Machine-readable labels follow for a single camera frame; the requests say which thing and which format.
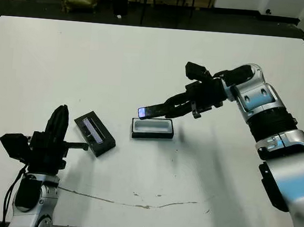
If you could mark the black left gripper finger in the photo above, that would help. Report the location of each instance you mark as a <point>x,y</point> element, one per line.
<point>54,123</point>
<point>64,123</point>

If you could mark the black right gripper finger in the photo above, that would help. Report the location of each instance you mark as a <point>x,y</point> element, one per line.
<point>179,101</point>
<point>179,111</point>

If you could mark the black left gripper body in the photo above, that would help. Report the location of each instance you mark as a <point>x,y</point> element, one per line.
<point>47,158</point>

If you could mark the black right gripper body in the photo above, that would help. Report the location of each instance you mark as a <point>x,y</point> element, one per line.
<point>208,94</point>

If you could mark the slim black camera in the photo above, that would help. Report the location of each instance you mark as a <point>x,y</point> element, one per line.
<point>148,111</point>

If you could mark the black box lid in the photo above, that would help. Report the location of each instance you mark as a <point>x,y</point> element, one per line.
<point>105,141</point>

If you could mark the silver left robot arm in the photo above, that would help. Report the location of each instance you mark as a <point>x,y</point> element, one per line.
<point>48,192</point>

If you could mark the black box with white insert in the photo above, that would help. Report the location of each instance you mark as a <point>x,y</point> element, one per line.
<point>151,135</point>

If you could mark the black round door stop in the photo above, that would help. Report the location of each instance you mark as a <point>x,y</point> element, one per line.
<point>268,11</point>

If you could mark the tall black bin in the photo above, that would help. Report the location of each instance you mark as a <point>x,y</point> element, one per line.
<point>118,0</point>

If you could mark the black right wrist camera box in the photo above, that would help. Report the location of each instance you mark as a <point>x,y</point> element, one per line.
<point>195,69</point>

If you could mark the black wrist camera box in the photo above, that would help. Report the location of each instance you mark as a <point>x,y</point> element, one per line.
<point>195,69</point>
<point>14,144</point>

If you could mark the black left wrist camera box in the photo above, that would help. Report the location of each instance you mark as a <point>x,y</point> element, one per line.
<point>14,144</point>

